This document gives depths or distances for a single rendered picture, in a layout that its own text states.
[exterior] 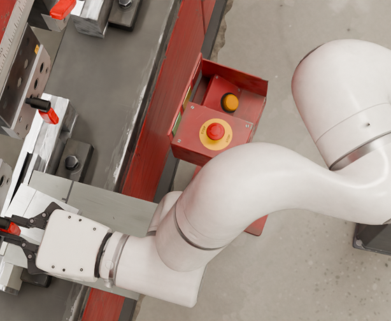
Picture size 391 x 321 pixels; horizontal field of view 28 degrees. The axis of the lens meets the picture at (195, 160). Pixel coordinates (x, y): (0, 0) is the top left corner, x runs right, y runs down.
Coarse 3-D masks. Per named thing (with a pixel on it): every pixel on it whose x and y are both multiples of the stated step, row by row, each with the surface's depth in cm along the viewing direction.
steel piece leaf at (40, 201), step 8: (40, 192) 150; (32, 200) 150; (40, 200) 150; (48, 200) 149; (56, 200) 149; (32, 208) 149; (40, 208) 149; (64, 208) 149; (72, 208) 149; (24, 216) 149; (32, 216) 149; (24, 232) 148; (32, 232) 148; (40, 232) 148; (40, 240) 148
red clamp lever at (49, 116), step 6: (30, 102) 129; (36, 102) 128; (42, 102) 128; (48, 102) 128; (36, 108) 129; (42, 108) 128; (48, 108) 129; (42, 114) 132; (48, 114) 132; (54, 114) 134; (48, 120) 134; (54, 120) 135
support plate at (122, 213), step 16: (32, 176) 151; (48, 176) 151; (48, 192) 150; (64, 192) 150; (80, 192) 150; (96, 192) 150; (112, 192) 149; (80, 208) 149; (96, 208) 149; (112, 208) 149; (128, 208) 148; (144, 208) 148; (112, 224) 148; (128, 224) 148; (144, 224) 148; (32, 240) 148; (16, 256) 147; (96, 288) 145; (112, 288) 145
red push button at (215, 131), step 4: (212, 124) 172; (216, 124) 172; (220, 124) 172; (208, 128) 172; (212, 128) 172; (216, 128) 172; (220, 128) 172; (208, 132) 172; (212, 132) 171; (216, 132) 171; (220, 132) 171; (224, 132) 172; (208, 136) 172; (212, 136) 171; (216, 136) 171; (220, 136) 171
